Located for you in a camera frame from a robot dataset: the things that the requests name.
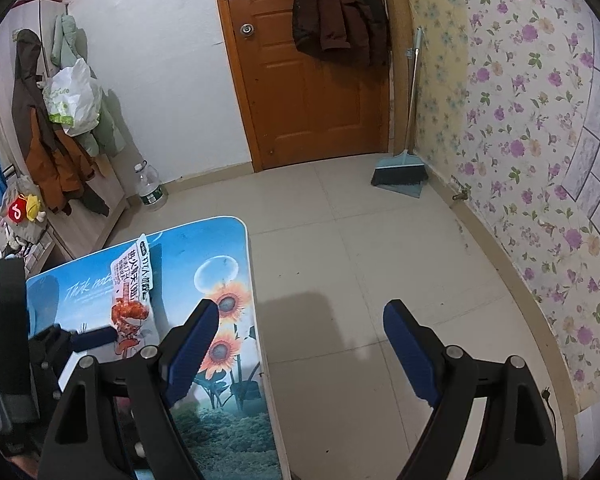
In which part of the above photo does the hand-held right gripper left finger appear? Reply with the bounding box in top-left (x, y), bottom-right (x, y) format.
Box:
top-left (39, 299), bottom-right (221, 480)

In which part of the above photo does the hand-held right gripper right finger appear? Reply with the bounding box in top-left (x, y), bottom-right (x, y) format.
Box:
top-left (383, 299), bottom-right (565, 480)

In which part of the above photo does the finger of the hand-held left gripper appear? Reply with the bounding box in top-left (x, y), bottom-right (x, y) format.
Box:
top-left (27, 324), bottom-right (119, 398)

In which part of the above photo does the red white snack packet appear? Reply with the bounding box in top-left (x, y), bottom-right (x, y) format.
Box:
top-left (110, 232), bottom-right (156, 361)

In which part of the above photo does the printed landscape desktop table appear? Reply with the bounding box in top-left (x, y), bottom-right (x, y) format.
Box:
top-left (25, 216), bottom-right (286, 480)

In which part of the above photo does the person's left hand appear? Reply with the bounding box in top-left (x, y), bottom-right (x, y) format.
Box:
top-left (5, 452), bottom-right (42, 480)

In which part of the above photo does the light wooden wardrobe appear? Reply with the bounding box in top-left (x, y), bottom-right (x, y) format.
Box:
top-left (0, 0), bottom-right (131, 261)

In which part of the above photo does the clear water bottle green label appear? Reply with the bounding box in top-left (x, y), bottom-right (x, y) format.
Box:
top-left (134, 161), bottom-right (168, 211)

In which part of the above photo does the teal dustpan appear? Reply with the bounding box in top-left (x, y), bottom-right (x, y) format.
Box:
top-left (377, 150), bottom-right (427, 199)

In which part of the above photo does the teal broom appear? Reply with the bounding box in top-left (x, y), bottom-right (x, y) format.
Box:
top-left (371, 27), bottom-right (427, 188)

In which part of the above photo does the brown orange jacket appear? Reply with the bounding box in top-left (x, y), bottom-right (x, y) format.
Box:
top-left (11, 29), bottom-right (110, 217)

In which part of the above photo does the white green plastic bag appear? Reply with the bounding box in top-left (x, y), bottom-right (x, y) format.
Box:
top-left (42, 58), bottom-right (103, 137)

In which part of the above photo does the brown wooden door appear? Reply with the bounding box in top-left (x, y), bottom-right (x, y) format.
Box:
top-left (212, 0), bottom-right (406, 171)

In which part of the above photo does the pale green jacket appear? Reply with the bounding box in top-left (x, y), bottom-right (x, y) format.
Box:
top-left (50, 12), bottom-right (126, 158)

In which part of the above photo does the dark brown jacket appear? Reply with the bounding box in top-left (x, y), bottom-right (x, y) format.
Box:
top-left (292, 0), bottom-right (392, 67)

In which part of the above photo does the black plug cable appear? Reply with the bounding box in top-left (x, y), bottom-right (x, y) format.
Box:
top-left (542, 387), bottom-right (558, 436)

